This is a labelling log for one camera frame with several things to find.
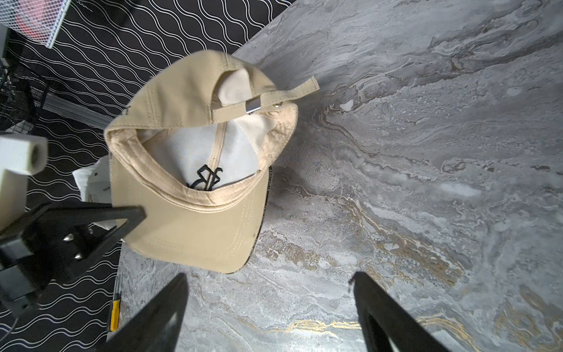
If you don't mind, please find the white baseball cap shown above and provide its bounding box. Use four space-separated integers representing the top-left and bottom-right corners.
72 155 111 205

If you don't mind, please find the black wire basket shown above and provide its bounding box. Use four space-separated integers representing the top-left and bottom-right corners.
1 65 49 134

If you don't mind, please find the tan baseball cap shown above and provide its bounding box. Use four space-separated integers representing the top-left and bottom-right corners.
104 50 319 274

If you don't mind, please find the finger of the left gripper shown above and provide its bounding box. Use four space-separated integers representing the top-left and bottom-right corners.
13 203 146 282

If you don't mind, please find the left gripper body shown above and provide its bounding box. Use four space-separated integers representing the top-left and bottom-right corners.
1 228 55 317

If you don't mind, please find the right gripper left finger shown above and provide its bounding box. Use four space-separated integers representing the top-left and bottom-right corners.
98 273 189 352

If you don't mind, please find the white wire basket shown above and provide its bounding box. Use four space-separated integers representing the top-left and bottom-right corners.
1 0 71 48

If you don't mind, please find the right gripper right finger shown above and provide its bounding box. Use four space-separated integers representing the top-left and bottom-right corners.
349 271 447 351

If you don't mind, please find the yellow handled screwdriver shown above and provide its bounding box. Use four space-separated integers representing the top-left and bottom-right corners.
108 276 121 332

